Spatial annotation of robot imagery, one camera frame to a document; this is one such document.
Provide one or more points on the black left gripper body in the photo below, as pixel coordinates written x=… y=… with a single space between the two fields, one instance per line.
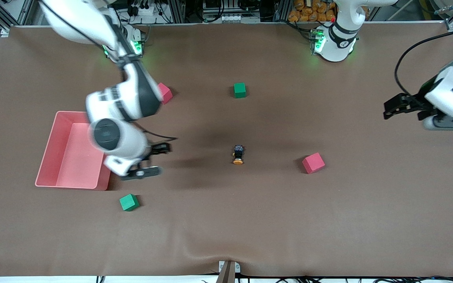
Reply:
x=416 y=102

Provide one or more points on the orange capped black button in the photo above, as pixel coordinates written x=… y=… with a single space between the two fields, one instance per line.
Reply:
x=238 y=151

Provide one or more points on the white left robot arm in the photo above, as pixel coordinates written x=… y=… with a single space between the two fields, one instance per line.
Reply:
x=452 y=92

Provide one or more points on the green foam cube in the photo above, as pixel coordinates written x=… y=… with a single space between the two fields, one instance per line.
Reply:
x=240 y=90
x=129 y=203

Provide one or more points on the pink foam cube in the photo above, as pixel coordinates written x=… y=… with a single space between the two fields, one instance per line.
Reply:
x=166 y=93
x=313 y=163

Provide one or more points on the pink plastic bin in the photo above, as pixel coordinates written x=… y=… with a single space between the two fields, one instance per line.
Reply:
x=69 y=157

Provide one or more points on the brown table cover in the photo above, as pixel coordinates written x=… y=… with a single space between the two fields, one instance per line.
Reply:
x=226 y=220

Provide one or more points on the bag of orange objects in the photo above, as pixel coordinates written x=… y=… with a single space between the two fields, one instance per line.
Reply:
x=309 y=13

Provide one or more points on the white power strip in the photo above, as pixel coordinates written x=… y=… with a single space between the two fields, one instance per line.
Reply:
x=144 y=10

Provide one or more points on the white terminal block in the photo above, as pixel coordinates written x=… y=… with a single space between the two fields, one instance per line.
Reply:
x=234 y=18

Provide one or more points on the aluminium frame strut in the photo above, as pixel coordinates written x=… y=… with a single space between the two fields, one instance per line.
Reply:
x=451 y=23
x=4 y=17

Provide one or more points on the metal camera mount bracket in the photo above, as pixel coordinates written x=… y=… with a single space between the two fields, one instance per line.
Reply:
x=228 y=271

